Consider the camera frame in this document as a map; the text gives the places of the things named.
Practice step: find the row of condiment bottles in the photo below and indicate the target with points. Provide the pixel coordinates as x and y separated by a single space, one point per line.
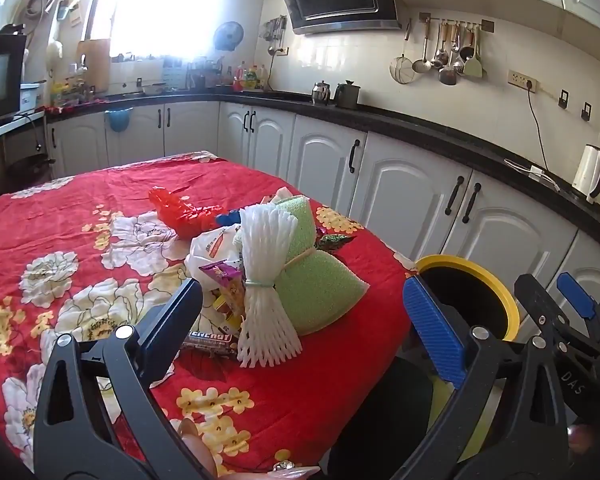
251 80

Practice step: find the white plastic container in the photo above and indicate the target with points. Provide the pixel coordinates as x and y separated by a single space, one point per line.
31 97

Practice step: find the steel teapot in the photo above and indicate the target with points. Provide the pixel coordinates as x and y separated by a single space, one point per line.
321 94

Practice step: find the yellow snack packet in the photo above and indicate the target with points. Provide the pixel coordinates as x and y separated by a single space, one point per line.
230 296

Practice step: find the utensil rail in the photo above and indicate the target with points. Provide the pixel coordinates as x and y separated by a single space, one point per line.
432 19

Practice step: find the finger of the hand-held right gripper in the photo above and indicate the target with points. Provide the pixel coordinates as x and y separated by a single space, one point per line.
575 297
535 300

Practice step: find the wall power outlet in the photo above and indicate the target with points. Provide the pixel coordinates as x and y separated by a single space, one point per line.
522 80

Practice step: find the green spatula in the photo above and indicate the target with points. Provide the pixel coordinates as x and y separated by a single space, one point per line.
473 67

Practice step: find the blue plastic wrapper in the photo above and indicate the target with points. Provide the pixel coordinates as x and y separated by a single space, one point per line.
227 219

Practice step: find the white paper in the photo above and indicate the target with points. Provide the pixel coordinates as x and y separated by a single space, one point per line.
279 195

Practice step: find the steel ladle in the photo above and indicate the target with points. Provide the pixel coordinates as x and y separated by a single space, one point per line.
421 65

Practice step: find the black countertop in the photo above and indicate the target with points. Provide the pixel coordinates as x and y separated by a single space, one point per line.
430 127

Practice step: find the red floral tablecloth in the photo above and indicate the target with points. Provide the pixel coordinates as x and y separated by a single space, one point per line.
80 200

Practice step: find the person's left hand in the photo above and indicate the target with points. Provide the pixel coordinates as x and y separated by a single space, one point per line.
195 445

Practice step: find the white kitchen base cabinet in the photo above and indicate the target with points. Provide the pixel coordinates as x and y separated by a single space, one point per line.
405 185

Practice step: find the white foam net bundle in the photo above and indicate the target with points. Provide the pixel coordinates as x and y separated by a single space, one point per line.
265 320

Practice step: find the dark slotted spoon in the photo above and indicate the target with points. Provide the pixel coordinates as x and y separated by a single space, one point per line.
448 76

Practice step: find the yellow rimmed trash bin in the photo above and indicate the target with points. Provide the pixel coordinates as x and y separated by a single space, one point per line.
480 266

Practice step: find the blue wall fan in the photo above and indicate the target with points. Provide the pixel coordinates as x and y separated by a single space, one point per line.
228 36

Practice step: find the shiny colourful wrapper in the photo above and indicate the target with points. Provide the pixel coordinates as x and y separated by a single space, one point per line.
335 241

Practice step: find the brown chocolate bar wrapper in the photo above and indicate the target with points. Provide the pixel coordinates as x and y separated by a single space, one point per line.
210 341

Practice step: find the kitchen window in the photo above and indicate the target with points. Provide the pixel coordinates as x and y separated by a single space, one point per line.
170 5

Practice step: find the dark green pot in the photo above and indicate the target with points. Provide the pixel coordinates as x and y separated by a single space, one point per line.
346 96

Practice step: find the wooden cutting board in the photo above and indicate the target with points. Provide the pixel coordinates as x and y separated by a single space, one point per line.
92 65

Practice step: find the white electric kettle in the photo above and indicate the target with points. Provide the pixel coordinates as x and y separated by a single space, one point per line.
587 172

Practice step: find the black wall hook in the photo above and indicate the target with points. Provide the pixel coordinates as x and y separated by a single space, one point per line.
563 100
586 112

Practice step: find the person's right hand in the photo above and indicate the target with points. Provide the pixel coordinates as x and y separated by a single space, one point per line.
578 437

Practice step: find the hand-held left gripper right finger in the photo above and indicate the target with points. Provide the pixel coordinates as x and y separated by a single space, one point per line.
430 325

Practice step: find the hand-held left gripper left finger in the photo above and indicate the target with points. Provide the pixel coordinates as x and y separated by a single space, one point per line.
170 327

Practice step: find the white plastic bag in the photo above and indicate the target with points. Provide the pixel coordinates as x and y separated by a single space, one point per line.
210 250

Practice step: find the blue hanging basket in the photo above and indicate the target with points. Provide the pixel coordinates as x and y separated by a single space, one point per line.
118 121

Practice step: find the green foam sheet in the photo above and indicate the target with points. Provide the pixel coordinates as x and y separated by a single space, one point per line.
325 280

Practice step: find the red plastic wrapper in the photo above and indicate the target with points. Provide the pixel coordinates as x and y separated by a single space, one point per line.
180 210

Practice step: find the hanging kitchen tools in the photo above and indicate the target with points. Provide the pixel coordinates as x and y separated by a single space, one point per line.
275 35

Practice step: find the purple snack wrapper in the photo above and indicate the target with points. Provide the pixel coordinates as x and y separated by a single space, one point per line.
220 272

